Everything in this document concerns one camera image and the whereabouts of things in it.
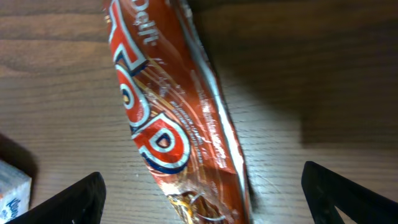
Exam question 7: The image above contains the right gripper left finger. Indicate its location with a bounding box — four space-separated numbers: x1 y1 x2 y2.
8 172 106 224

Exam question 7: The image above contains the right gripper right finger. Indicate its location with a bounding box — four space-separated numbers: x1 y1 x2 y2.
301 161 397 224

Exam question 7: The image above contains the red orange snack bar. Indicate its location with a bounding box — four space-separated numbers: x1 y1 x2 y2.
103 0 251 223

